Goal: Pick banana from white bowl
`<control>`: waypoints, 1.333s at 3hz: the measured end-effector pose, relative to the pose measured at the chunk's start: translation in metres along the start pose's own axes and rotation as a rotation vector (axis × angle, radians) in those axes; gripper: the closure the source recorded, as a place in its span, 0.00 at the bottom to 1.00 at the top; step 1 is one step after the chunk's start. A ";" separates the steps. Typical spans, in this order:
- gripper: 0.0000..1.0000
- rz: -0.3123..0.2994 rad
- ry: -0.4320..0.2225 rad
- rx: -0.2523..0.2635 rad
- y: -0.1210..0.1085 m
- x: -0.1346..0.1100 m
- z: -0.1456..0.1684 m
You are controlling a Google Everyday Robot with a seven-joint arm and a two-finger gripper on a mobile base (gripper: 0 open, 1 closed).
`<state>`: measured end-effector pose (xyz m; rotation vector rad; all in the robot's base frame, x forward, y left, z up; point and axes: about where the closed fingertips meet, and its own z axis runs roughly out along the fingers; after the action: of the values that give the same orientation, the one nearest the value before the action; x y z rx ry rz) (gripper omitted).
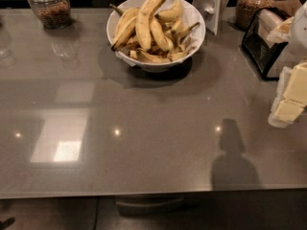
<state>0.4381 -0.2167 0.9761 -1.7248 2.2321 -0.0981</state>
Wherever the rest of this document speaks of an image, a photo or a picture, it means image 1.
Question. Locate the long top yellow banana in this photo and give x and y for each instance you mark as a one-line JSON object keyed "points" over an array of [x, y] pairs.
{"points": [[143, 19]]}

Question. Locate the glass jar with granola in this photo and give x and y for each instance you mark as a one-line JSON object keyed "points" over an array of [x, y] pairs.
{"points": [[246, 9], [53, 14]]}

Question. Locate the white stand behind bowl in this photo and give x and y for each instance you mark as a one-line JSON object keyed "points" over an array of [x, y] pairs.
{"points": [[210, 11]]}

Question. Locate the right glass jar with granola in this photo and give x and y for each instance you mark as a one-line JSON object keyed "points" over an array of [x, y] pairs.
{"points": [[246, 9]]}

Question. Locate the left glass jar with granola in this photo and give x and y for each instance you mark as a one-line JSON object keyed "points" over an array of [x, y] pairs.
{"points": [[53, 14]]}

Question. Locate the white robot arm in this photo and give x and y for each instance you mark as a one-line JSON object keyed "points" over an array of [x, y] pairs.
{"points": [[297, 35]]}

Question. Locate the left outer yellow banana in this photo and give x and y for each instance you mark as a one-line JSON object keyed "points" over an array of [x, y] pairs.
{"points": [[123, 35]]}

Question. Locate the right brown-tipped banana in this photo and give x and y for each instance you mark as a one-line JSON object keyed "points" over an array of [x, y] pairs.
{"points": [[179, 31]]}

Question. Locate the curved back yellow banana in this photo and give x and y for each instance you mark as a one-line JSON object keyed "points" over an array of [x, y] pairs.
{"points": [[172, 14]]}

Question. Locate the left inner yellow banana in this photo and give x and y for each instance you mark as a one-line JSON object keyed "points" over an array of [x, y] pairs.
{"points": [[125, 16]]}

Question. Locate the middle yellow banana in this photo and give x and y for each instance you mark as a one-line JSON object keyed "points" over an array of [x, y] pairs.
{"points": [[161, 40]]}

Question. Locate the bottom front yellow banana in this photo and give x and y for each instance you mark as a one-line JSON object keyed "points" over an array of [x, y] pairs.
{"points": [[144, 56]]}

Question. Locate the black wire napkin holder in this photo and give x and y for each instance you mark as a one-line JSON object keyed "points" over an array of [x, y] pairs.
{"points": [[267, 59]]}

